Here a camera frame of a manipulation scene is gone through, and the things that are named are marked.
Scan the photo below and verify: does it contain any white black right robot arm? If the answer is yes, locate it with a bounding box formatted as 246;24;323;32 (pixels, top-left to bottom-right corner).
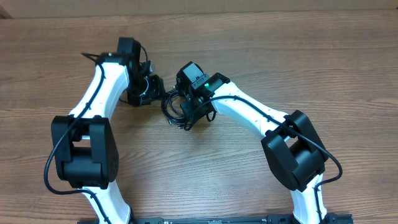
175;62;343;223

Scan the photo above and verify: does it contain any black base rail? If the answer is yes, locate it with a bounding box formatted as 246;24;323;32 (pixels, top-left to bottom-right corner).
77;213;354;224

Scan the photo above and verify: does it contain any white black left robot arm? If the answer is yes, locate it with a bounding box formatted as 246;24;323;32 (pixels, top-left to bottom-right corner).
44;37;164;223

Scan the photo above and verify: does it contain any black USB cable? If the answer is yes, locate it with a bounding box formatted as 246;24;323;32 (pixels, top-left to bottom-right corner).
160;88;190;130

